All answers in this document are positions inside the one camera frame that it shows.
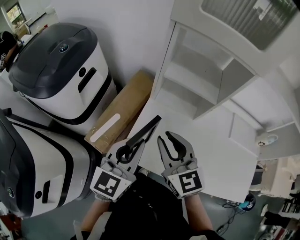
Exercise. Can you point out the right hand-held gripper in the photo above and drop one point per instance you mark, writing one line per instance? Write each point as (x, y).
(187, 182)

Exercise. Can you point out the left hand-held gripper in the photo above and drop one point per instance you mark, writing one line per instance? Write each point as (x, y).
(105, 185)

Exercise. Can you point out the black picture frame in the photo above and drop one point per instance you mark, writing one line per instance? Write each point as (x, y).
(143, 133)

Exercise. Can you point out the person's right forearm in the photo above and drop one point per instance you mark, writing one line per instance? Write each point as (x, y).
(199, 213)

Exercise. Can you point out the person's left forearm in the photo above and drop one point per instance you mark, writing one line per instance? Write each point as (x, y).
(93, 215)

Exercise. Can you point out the white table top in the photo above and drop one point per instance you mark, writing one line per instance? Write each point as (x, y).
(211, 164)

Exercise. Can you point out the white desk hutch shelves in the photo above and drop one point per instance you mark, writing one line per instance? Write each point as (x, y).
(211, 70)

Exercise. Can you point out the person's white shoe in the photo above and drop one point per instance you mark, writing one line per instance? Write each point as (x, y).
(264, 210)
(143, 171)

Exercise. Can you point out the long cardboard box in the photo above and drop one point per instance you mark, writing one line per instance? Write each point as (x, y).
(122, 105)

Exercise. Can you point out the person's black clothing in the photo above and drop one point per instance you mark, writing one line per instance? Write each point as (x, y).
(150, 208)

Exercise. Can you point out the blue cloth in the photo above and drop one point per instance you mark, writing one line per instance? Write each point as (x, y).
(243, 205)

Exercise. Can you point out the white and black robot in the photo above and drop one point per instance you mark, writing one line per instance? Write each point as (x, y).
(58, 77)
(35, 164)

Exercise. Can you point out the black round bin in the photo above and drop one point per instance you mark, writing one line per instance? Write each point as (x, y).
(250, 199)

